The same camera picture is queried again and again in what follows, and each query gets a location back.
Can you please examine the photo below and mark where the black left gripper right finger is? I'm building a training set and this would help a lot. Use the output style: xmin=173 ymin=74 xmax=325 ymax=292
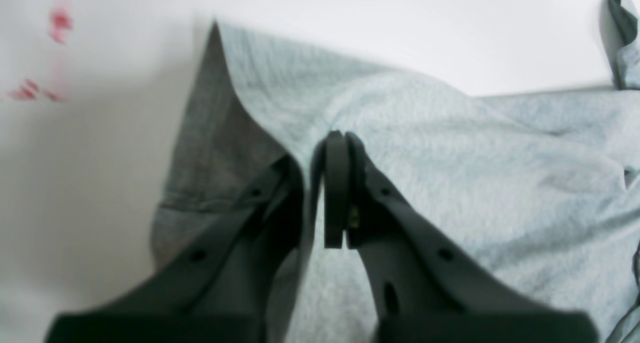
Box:
xmin=322 ymin=131 xmax=598 ymax=343

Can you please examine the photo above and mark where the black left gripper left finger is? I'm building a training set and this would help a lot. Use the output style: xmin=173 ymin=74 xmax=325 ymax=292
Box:
xmin=46 ymin=155 xmax=304 ymax=343

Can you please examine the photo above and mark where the grey T-shirt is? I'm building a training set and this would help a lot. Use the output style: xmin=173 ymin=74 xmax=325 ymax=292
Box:
xmin=151 ymin=0 xmax=640 ymax=343

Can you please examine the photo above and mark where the red tape marking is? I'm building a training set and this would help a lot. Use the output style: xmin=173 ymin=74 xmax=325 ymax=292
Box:
xmin=1 ymin=0 xmax=74 ymax=103

